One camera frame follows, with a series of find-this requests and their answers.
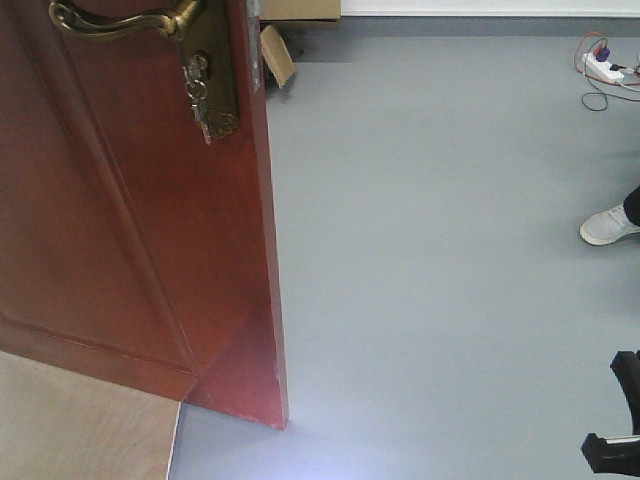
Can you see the brass door handle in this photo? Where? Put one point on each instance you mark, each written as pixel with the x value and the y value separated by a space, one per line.
pixel 171 23

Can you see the seated person in black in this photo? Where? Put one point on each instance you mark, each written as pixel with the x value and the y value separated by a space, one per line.
pixel 609 226

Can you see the keys in door lock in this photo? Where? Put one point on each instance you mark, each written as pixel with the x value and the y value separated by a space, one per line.
pixel 197 92

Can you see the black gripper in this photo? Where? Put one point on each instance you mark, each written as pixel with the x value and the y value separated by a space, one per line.
pixel 619 455

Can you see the white power strip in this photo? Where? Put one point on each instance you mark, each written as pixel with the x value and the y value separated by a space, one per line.
pixel 597 65

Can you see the open flat cardboard box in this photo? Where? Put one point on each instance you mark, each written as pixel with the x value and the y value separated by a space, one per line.
pixel 277 55

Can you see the plywood base board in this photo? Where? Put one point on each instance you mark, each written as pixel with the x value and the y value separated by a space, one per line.
pixel 57 424

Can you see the reddish brown wooden door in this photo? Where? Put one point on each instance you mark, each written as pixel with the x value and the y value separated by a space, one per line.
pixel 132 251

